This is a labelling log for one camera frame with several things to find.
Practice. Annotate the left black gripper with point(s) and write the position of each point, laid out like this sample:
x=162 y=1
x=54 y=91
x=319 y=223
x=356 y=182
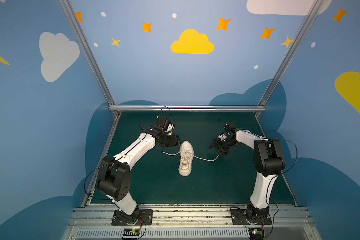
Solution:
x=170 y=140

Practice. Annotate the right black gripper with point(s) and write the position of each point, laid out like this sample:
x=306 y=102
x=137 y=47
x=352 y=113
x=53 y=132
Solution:
x=221 y=144

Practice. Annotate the white shoelace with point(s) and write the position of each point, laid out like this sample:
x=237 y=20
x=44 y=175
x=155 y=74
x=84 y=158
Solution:
x=199 y=158

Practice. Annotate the white knit sneaker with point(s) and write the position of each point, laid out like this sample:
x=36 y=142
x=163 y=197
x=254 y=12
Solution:
x=187 y=155

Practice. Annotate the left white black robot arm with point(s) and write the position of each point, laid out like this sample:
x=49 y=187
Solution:
x=114 y=175

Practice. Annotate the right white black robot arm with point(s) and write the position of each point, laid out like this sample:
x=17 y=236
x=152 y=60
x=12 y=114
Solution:
x=269 y=163

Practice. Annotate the right small circuit board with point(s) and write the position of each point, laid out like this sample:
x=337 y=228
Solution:
x=256 y=234

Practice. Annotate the small circuit board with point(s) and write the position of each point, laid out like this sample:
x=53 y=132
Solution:
x=128 y=233
x=256 y=234

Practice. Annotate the left small circuit board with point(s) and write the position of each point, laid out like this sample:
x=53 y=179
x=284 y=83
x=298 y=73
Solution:
x=128 y=233

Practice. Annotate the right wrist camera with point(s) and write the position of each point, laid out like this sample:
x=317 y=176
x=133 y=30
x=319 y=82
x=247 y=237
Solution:
x=222 y=137

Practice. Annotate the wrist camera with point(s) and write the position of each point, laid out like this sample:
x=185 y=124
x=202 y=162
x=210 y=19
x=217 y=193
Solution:
x=164 y=125
x=222 y=137

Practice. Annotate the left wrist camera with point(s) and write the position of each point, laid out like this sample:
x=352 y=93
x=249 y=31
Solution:
x=164 y=125

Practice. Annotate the rear aluminium frame bar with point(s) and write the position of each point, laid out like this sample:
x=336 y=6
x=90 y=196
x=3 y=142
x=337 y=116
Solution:
x=147 y=108

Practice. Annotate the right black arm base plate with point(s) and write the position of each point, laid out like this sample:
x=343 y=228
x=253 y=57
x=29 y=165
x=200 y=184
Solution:
x=250 y=216

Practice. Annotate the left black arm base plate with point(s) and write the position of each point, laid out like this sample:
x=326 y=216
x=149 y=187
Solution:
x=138 y=217

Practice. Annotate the front aluminium rail base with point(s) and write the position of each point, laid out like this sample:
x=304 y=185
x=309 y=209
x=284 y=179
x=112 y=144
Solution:
x=190 y=222

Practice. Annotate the left aluminium frame post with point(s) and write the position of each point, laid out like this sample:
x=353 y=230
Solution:
x=76 y=26

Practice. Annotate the aluminium frame post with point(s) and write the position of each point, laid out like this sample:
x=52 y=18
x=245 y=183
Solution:
x=292 y=50
x=76 y=26

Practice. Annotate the right aluminium frame post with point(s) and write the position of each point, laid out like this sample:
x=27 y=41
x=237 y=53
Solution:
x=292 y=50

